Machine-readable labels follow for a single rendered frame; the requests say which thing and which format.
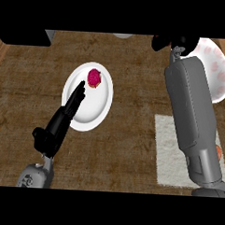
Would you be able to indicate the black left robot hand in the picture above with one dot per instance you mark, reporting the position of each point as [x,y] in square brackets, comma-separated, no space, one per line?
[61,121]

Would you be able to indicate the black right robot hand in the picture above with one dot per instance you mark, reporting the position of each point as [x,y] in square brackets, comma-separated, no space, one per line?
[171,42]

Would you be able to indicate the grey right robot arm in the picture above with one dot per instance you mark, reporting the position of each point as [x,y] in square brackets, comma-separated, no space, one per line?
[191,121]

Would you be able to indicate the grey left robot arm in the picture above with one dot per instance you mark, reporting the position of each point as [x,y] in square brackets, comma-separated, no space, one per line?
[36,176]

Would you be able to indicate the white bowl with pink spots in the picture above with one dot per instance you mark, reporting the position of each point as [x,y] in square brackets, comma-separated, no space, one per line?
[217,73]

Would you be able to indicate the white placemat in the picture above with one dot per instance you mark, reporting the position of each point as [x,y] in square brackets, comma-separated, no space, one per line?
[171,155]

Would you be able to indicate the orange-red tomato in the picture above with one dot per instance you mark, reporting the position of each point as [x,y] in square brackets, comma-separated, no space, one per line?
[219,152]

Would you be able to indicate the white plate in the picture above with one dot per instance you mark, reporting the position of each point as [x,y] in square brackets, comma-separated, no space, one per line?
[90,100]

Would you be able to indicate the pale grey round object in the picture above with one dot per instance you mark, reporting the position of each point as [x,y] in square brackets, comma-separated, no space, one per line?
[123,35]

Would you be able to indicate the pink frosted cupcake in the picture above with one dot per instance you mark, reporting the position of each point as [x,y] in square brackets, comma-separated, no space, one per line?
[94,77]

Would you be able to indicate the black appliance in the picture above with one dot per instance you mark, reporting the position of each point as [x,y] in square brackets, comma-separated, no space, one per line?
[25,36]

